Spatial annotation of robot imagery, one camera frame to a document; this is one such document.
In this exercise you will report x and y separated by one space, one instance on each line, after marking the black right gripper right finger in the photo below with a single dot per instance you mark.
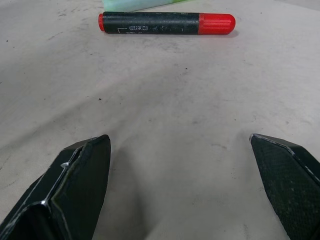
287 185

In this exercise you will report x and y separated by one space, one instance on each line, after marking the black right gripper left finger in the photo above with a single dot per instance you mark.
72 190

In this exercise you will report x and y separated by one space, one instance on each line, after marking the pale green object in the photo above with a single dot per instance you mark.
135 4

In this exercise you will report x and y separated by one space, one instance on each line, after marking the black marker with red cap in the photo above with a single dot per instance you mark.
165 23

